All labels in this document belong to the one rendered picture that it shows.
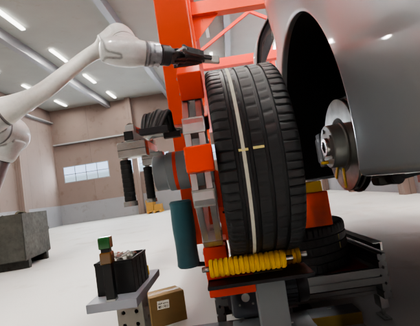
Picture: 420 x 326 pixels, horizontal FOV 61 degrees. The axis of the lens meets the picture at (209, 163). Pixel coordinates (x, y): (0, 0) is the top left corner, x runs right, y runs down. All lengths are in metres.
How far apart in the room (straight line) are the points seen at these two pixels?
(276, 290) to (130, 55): 0.94
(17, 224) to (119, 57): 4.99
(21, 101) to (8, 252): 4.92
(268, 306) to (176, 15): 1.37
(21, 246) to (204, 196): 5.22
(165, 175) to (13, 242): 5.02
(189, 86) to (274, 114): 0.29
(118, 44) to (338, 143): 0.81
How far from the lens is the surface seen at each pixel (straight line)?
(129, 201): 1.14
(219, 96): 1.05
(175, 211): 1.39
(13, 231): 6.13
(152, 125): 1.12
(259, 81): 1.09
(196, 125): 1.04
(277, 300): 1.31
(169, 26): 1.87
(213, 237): 1.18
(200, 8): 4.10
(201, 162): 0.94
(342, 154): 1.26
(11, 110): 1.38
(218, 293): 1.29
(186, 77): 1.12
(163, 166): 1.25
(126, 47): 1.31
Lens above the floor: 0.76
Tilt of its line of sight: 4 degrees up
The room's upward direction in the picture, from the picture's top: 8 degrees counter-clockwise
